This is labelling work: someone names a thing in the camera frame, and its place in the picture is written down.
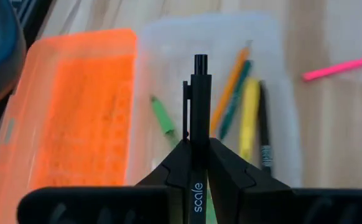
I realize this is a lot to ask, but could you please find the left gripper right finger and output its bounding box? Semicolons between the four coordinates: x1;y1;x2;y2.
207;138;292;224

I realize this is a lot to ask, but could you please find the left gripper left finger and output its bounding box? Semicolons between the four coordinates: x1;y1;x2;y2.
136;138;195;224

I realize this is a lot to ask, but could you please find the yellow pen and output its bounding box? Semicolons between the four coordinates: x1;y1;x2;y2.
239;77;262;162

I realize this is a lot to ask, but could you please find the black click pen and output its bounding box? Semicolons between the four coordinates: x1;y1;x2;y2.
182;54;213;224
258;80;275;177

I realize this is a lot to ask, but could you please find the teal green pen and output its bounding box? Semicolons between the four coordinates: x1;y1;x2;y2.
219;60;253;140

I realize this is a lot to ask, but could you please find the orange pencil blue cap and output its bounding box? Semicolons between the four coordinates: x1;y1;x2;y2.
210;46;251;138

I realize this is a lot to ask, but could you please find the clear supply box orange lid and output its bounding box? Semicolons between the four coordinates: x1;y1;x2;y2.
0;12;303;224

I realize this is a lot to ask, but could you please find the pink pencil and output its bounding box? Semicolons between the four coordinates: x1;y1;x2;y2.
301;54;362;83

